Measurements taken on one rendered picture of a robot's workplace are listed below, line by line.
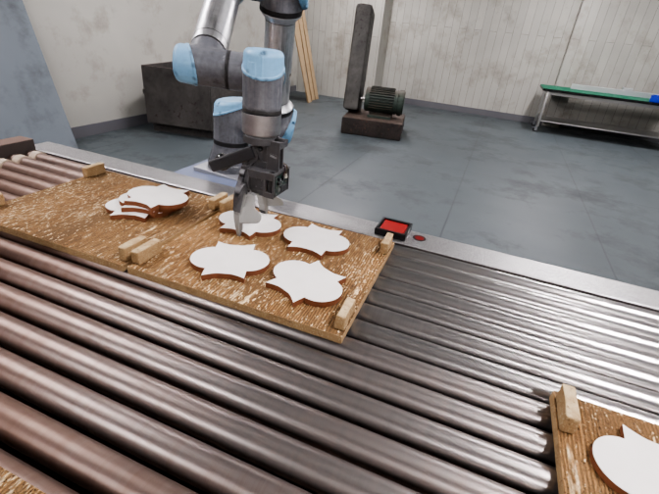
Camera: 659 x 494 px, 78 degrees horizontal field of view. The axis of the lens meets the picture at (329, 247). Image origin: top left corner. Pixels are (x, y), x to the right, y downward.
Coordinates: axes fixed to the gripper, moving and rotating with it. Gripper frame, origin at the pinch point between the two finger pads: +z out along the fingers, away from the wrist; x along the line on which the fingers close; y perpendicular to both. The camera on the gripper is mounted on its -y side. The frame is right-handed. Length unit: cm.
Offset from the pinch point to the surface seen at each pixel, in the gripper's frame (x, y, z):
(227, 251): -14.1, 3.3, -0.6
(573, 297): 9, 68, 1
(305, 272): -13.8, 19.5, -1.0
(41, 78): 208, -338, 34
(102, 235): -19.1, -22.3, 1.3
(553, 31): 849, 120, -69
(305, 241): -2.7, 14.6, -0.9
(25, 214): -19.8, -42.7, 1.8
